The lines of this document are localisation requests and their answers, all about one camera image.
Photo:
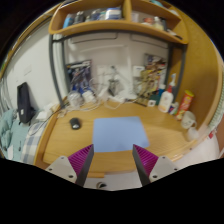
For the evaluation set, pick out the white tissue box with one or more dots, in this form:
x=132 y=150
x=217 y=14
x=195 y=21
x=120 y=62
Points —
x=45 y=113

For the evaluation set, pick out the white mug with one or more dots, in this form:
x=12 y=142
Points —
x=188 y=119

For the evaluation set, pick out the white wall-mounted box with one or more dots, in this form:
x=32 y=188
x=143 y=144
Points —
x=138 y=71

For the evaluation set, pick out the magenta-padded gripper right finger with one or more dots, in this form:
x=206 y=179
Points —
x=163 y=166

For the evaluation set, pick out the white charger block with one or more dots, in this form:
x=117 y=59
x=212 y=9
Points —
x=89 y=96

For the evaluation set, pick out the grey metal shelf frame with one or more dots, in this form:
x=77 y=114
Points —
x=53 y=66

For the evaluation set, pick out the small white square clock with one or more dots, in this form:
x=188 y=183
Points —
x=151 y=103

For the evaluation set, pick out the white red-capped lotion bottle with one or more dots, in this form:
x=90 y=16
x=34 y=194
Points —
x=165 y=100

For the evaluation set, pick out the steel cup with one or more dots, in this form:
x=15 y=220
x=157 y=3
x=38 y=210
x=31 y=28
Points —
x=113 y=87

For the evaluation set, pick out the red yellow chip can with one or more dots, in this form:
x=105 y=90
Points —
x=185 y=103

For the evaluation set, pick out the dark green box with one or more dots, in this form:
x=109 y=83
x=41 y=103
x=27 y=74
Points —
x=156 y=100

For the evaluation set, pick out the tan robot figurine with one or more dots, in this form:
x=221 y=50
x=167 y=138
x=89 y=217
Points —
x=150 y=81

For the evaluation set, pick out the wooden shelf unit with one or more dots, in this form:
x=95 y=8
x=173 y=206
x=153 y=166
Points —
x=116 y=26

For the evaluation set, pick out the black bag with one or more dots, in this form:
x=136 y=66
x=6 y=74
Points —
x=25 y=103

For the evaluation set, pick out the black computer mouse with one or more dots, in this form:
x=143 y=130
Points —
x=75 y=123

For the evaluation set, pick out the clear round plastic container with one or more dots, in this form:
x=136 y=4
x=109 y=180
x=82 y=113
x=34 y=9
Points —
x=74 y=99

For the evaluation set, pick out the light blue mouse pad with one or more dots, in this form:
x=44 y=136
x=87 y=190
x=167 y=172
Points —
x=116 y=133

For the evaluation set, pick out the white wall switch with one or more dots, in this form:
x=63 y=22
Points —
x=27 y=70

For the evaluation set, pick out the blue bottle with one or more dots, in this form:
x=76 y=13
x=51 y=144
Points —
x=161 y=90

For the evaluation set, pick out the checkered bedding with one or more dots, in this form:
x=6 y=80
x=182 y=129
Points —
x=16 y=140

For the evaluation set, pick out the small white cup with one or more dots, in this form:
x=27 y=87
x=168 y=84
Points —
x=193 y=134

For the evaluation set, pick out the white wall socket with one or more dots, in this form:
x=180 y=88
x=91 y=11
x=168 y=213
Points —
x=101 y=71

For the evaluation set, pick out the crumpled clear plastic wrapper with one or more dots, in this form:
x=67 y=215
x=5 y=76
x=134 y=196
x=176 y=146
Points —
x=62 y=112

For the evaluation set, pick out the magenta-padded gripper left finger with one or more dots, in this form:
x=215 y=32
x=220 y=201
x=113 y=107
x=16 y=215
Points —
x=59 y=166

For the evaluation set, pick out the white power strip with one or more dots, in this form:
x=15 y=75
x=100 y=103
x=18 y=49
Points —
x=111 y=96

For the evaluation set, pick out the robot model kit box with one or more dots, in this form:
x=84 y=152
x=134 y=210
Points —
x=79 y=76

